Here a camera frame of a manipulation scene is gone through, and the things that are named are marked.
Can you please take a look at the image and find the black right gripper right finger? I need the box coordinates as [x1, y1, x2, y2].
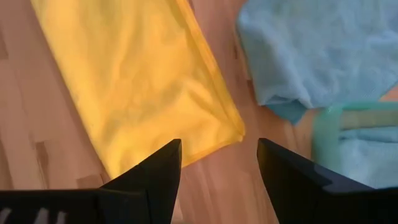
[257, 138, 374, 224]

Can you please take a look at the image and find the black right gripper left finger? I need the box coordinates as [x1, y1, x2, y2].
[99, 138, 183, 224]

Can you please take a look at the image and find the yellow microfiber towel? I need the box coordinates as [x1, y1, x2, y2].
[29, 0, 246, 180]

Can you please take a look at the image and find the teal translucent plastic tray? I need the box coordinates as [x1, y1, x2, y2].
[310, 101, 398, 175]

